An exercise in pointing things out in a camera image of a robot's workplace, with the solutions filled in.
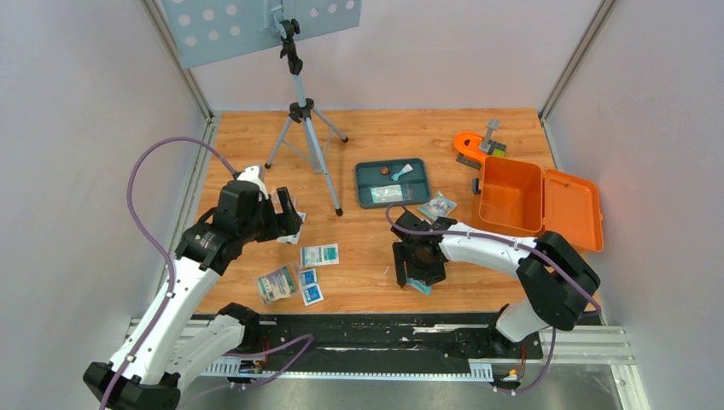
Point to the clear bag white cotton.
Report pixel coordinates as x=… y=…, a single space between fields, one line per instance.
x=274 y=198

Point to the teal header tape bag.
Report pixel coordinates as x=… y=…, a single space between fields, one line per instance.
x=437 y=206

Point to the blue alcohol pad pair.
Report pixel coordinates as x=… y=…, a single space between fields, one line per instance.
x=310 y=288

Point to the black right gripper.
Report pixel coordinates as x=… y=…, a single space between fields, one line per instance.
x=433 y=275

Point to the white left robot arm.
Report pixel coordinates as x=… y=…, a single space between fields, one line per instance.
x=150 y=371

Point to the orange ring toy stand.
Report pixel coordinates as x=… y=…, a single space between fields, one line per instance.
x=473 y=148

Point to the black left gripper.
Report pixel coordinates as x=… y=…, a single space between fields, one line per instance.
x=291 y=219

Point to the orange medicine box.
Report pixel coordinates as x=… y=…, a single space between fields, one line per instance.
x=522 y=199

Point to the clear bag teal gauze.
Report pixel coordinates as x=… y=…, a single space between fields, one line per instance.
x=390 y=193

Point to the teal sachet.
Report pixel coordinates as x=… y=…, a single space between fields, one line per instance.
x=407 y=168
x=419 y=286

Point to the grey tripod stand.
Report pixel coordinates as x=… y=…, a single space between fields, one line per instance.
x=302 y=110

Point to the perforated grey panel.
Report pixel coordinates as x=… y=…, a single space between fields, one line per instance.
x=213 y=31

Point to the teal divided tray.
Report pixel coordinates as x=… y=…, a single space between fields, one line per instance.
x=367 y=175

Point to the white teal gauze packet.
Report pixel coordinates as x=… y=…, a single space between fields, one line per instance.
x=320 y=255

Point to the clear bag bandage pack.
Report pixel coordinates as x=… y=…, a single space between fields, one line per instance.
x=281 y=283

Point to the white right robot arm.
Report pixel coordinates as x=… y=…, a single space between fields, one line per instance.
x=558 y=283

